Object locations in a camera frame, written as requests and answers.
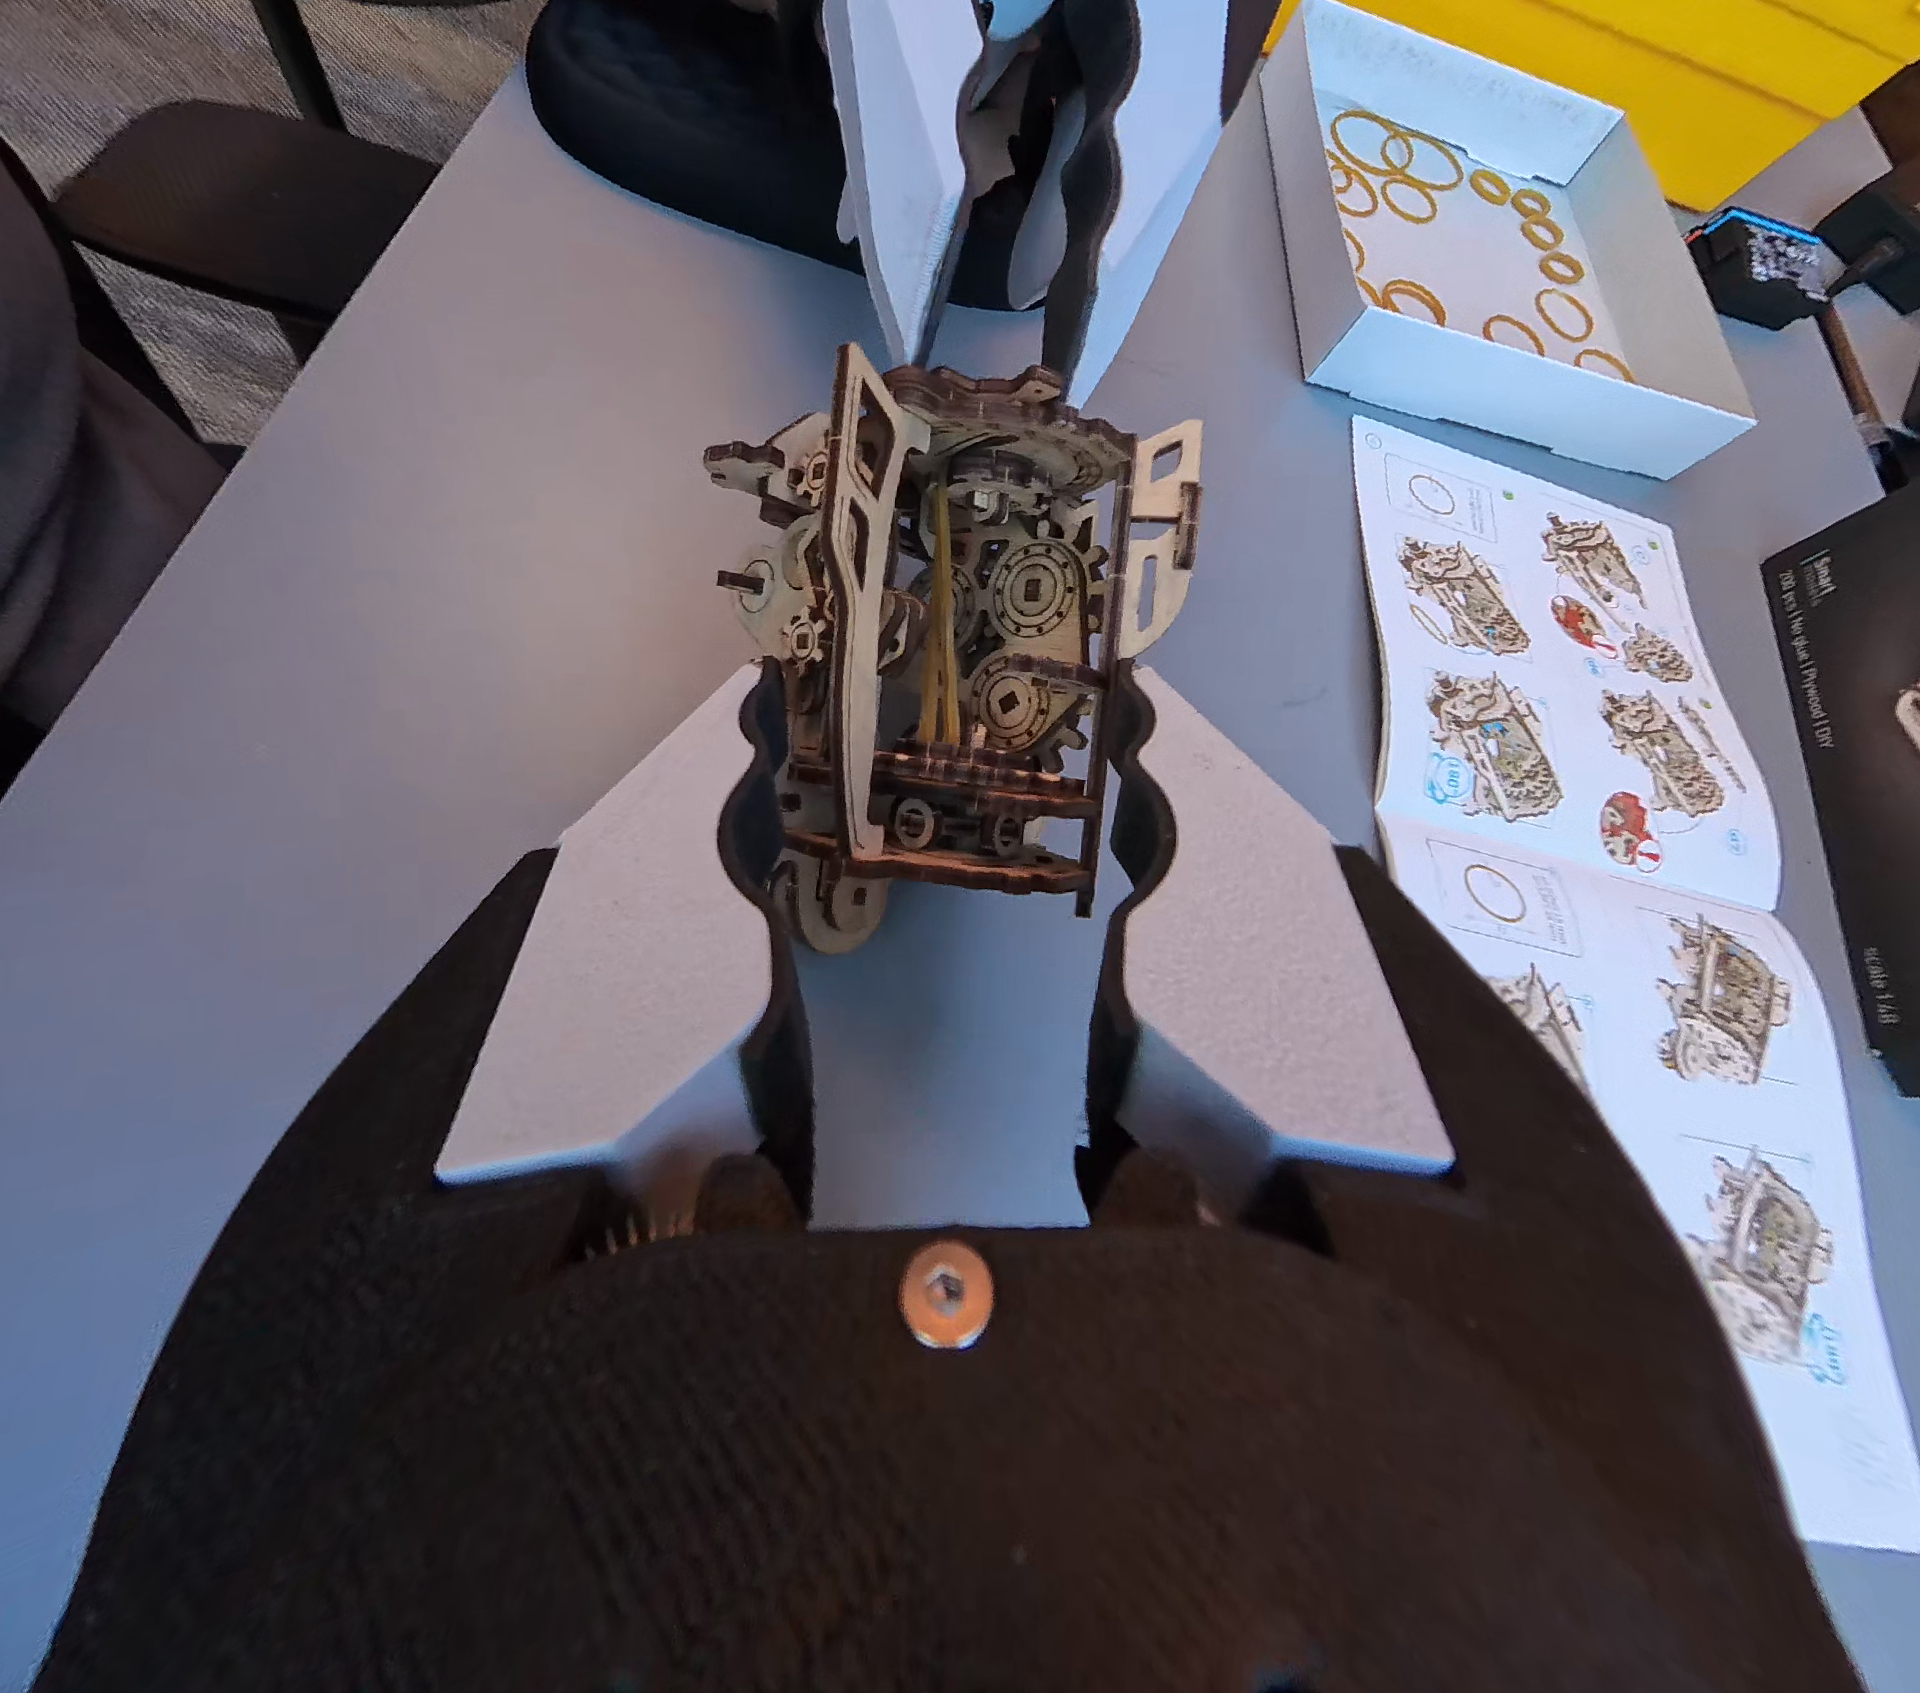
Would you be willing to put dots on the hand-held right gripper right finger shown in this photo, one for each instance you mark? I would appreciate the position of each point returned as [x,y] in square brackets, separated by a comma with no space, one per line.
[1275,990]

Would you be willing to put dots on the black chair armrest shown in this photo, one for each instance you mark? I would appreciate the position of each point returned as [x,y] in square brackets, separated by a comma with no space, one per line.
[255,202]

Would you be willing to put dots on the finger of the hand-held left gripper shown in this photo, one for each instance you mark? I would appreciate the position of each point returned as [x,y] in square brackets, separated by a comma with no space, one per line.
[1179,73]
[915,42]

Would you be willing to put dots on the black battery with blue edge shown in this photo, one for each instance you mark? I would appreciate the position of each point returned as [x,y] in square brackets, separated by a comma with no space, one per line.
[1755,270]

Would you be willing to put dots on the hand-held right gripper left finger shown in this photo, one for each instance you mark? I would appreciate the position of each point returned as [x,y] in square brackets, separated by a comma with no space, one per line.
[645,974]

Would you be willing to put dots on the wooden mechanical model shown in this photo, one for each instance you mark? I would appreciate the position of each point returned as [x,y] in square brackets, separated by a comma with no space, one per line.
[961,644]

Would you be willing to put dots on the black model kit box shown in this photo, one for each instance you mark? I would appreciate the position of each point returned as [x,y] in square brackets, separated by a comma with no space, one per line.
[1853,794]

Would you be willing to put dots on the person's grey sweater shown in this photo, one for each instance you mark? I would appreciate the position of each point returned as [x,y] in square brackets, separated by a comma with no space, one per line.
[90,493]

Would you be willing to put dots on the black charger box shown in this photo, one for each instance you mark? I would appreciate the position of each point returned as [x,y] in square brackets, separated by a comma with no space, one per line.
[1874,248]

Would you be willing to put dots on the white cardboard box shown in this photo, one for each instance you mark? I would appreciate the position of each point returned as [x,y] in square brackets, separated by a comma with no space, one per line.
[1531,403]

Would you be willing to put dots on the black wrist rest pad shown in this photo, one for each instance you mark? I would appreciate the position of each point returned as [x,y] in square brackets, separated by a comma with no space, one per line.
[690,120]

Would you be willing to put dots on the illustrated instruction booklet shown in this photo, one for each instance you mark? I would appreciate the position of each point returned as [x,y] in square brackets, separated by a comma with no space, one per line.
[1575,794]

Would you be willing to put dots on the group of rubber bands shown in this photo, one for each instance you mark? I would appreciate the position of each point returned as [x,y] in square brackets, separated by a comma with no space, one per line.
[1410,179]

